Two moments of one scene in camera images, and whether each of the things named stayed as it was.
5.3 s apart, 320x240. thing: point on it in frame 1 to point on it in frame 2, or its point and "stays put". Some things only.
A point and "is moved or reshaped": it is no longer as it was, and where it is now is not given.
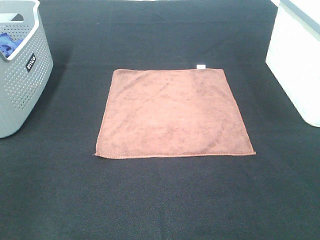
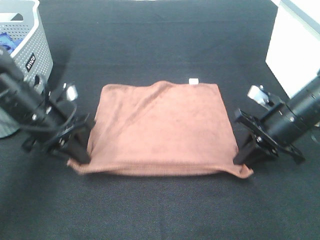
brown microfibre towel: [154, 113] is moved or reshaped
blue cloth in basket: [7, 45] stays put
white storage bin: [293, 55] stays put
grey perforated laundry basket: [25, 73] stays put
